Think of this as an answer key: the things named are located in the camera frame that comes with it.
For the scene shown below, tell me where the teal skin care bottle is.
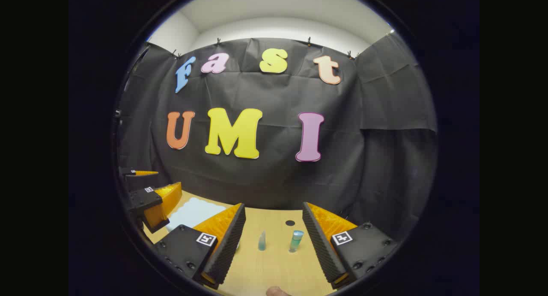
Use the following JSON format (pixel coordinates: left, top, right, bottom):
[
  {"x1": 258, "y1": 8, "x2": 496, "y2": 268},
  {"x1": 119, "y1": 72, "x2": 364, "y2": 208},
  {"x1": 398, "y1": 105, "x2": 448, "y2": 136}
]
[{"x1": 289, "y1": 230, "x2": 305, "y2": 253}]

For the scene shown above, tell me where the light blue suitcase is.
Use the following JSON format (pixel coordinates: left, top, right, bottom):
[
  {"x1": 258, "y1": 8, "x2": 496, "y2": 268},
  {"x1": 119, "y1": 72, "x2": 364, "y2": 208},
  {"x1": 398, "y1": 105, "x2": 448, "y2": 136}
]
[{"x1": 166, "y1": 197, "x2": 227, "y2": 233}]

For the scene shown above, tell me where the black backdrop cloth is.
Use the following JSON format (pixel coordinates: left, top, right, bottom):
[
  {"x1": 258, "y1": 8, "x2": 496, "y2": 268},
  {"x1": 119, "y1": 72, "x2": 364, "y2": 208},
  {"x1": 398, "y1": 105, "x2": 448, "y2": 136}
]
[{"x1": 116, "y1": 33, "x2": 438, "y2": 241}]

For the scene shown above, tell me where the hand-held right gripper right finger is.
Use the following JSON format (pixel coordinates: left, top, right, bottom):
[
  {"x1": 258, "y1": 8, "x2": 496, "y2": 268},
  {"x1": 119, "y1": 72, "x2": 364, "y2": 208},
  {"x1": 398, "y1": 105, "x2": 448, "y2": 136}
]
[{"x1": 302, "y1": 202, "x2": 399, "y2": 290}]

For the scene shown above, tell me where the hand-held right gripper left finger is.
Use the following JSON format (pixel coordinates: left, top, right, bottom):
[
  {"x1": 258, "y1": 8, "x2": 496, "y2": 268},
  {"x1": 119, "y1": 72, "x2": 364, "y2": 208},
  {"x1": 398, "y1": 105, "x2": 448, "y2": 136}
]
[{"x1": 154, "y1": 203, "x2": 247, "y2": 290}]

